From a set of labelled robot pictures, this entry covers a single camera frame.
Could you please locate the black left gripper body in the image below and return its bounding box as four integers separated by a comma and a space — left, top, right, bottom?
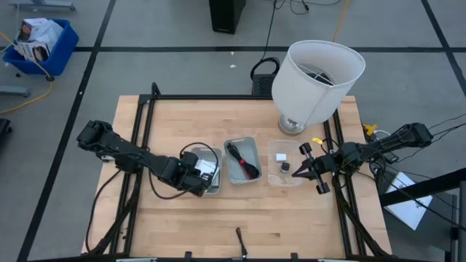
178, 151, 216, 198

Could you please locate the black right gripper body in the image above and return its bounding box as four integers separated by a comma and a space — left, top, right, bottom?
299, 141, 340, 196

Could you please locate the white acer booklet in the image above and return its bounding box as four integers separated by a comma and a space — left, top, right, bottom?
194, 158, 220, 186

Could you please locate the black cable with red band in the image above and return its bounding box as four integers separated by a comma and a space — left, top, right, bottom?
226, 142, 261, 180

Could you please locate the grey plastic bin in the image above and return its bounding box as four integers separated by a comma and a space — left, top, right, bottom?
189, 146, 224, 196
223, 136, 263, 186

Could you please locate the clear plastic bin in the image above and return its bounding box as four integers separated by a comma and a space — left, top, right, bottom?
267, 139, 304, 188

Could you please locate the silver lamp with white shade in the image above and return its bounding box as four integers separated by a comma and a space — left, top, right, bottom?
271, 39, 366, 137

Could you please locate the white paper sheet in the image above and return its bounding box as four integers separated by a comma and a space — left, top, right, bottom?
384, 170, 434, 231

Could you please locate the black beam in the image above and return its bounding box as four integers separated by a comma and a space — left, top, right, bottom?
378, 167, 466, 208

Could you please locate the grey stand plate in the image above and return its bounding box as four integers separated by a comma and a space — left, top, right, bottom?
376, 169, 460, 252

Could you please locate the black tower case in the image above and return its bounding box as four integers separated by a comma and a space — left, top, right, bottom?
208, 0, 247, 36

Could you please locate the blue plastic tub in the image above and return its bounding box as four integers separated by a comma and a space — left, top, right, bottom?
2, 17, 80, 77

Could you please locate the black caster base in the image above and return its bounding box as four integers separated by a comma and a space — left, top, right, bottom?
0, 118, 13, 145

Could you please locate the grey metal foot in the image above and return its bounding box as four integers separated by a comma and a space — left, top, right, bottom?
9, 0, 76, 12
0, 85, 31, 98

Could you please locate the printed cardboard box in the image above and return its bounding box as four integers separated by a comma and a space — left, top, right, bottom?
14, 41, 52, 63

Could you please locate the white box with picture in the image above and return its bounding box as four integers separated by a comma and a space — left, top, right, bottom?
16, 17, 65, 48

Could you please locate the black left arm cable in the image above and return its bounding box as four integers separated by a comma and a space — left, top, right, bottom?
147, 141, 220, 200

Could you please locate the thin dark cable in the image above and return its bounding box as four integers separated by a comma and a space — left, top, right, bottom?
235, 226, 249, 258

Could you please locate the black table frame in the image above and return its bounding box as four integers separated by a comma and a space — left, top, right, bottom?
87, 82, 392, 262

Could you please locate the black base cable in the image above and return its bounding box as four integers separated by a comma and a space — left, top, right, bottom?
84, 169, 123, 254

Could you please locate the black floor cable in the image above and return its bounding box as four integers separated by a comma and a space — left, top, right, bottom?
261, 0, 278, 61

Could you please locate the thick yellow cable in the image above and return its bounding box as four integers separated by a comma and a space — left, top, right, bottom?
331, 0, 351, 43

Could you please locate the yellow floor cable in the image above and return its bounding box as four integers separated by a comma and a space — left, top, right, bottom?
0, 31, 55, 115

